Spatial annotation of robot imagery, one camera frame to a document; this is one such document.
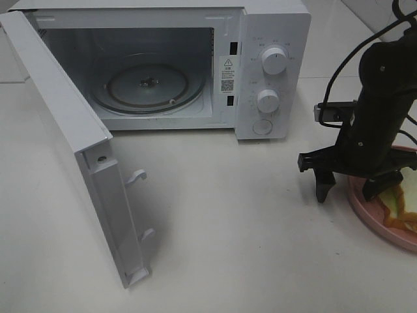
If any toast sandwich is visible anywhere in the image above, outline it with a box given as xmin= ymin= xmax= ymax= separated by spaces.
xmin=378 ymin=168 xmax=416 ymax=233

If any white upper microwave knob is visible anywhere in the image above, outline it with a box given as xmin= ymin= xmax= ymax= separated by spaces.
xmin=261 ymin=46 xmax=289 ymax=75

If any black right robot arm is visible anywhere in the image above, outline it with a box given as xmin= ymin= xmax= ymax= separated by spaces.
xmin=298 ymin=29 xmax=416 ymax=203

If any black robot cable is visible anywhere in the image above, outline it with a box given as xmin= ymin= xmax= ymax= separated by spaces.
xmin=317 ymin=0 xmax=417 ymax=144

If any white adjacent table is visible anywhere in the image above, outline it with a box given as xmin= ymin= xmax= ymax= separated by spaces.
xmin=300 ymin=1 xmax=396 ymax=78

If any white microwave oven body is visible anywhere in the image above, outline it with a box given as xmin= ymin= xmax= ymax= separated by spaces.
xmin=1 ymin=1 xmax=311 ymax=140

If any white microwave knob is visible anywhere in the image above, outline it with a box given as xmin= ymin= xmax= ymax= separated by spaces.
xmin=257 ymin=89 xmax=280 ymax=113
xmin=261 ymin=46 xmax=289 ymax=75

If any glass microwave turntable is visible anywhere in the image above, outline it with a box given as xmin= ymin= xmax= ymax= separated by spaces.
xmin=90 ymin=53 xmax=211 ymax=115

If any white lower microwave knob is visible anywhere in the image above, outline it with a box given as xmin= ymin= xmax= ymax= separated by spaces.
xmin=257 ymin=89 xmax=280 ymax=113

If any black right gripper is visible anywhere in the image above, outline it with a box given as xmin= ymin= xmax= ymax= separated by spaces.
xmin=298 ymin=120 xmax=416 ymax=203

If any white microwave door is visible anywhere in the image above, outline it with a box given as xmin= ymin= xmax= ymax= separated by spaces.
xmin=1 ymin=11 xmax=149 ymax=288

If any round door release button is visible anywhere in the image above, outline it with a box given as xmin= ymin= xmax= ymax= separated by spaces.
xmin=253 ymin=119 xmax=272 ymax=135

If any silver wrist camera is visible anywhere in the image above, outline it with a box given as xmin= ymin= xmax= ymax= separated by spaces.
xmin=323 ymin=101 xmax=357 ymax=122

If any pink plate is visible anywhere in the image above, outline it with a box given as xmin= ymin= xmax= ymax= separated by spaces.
xmin=347 ymin=145 xmax=417 ymax=254

